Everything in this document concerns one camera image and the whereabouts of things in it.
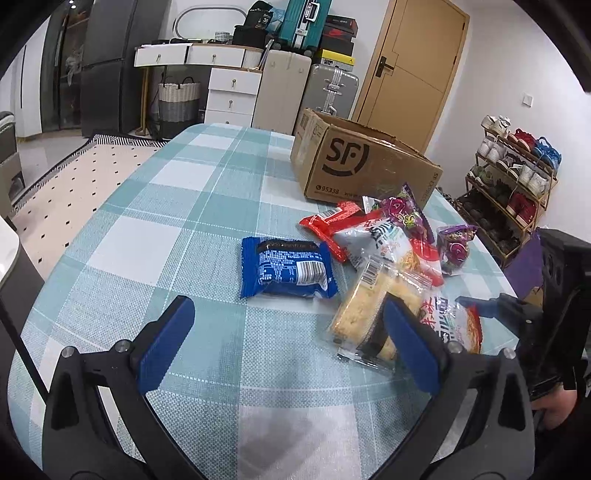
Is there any woven laundry basket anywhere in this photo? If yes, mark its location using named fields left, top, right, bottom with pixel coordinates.
left=157, top=78, right=201, bottom=139

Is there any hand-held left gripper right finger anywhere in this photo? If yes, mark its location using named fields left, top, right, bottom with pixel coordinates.
left=369, top=294, right=537, bottom=480

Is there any beige dotted rug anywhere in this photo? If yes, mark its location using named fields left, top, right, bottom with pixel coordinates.
left=9, top=134, right=171, bottom=268

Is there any small purple snack packet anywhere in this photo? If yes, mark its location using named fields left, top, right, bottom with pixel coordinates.
left=436, top=224, right=479, bottom=277

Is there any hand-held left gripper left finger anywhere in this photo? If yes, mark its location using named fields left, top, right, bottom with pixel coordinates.
left=41, top=295, right=208, bottom=480

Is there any purple bag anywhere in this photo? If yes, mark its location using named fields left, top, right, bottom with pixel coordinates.
left=505, top=233, right=548, bottom=296

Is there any thin black rod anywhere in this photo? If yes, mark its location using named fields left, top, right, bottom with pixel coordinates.
left=0, top=295, right=48, bottom=400

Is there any yellow black shoe box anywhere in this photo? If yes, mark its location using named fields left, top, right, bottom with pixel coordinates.
left=318, top=50, right=358, bottom=68

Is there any black bag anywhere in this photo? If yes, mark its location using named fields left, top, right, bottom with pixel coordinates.
left=231, top=0, right=278, bottom=47

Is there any large purple snack packet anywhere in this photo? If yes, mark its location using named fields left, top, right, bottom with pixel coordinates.
left=362, top=183, right=437, bottom=245

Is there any grey upholstered chair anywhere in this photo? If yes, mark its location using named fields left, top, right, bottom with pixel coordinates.
left=0, top=111, right=26, bottom=217

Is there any person's right hand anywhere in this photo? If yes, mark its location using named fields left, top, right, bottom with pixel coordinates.
left=533, top=390, right=580, bottom=432

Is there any blue snack packet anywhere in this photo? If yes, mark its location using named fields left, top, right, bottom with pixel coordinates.
left=240, top=236, right=339, bottom=300

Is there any wooden door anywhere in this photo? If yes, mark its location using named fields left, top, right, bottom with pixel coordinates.
left=353, top=0, right=469, bottom=155

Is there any dark grey refrigerator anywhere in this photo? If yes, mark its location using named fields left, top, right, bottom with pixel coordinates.
left=81, top=0, right=160, bottom=137

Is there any dark glass cabinet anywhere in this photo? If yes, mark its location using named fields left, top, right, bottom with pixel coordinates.
left=41, top=0, right=95, bottom=134

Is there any red white snack packet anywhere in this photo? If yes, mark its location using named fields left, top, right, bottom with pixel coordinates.
left=411, top=240, right=445, bottom=288

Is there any brown cardboard box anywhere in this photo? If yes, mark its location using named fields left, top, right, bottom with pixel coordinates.
left=290, top=107, right=444, bottom=210

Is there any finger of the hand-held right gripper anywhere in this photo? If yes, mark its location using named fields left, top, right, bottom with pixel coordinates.
left=455, top=294, right=532, bottom=325

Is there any white dressing table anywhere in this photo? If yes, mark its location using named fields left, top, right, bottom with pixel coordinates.
left=134, top=42, right=264, bottom=130

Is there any clear cake bar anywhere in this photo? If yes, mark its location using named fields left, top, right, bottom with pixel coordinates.
left=328, top=256, right=426, bottom=370

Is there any white orange noodle snack packet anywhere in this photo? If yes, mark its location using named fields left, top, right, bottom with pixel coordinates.
left=332, top=217, right=421, bottom=278
left=416, top=295, right=483, bottom=355

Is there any silver suitcase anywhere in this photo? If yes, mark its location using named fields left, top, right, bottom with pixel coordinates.
left=301, top=64, right=360, bottom=121

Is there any beige suitcase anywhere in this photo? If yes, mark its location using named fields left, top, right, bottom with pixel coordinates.
left=252, top=48, right=312, bottom=136

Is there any plain black shoe box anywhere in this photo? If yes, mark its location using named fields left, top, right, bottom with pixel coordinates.
left=321, top=37, right=355, bottom=55

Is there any teal suitcase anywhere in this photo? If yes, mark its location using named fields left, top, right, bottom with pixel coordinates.
left=277, top=0, right=333, bottom=54

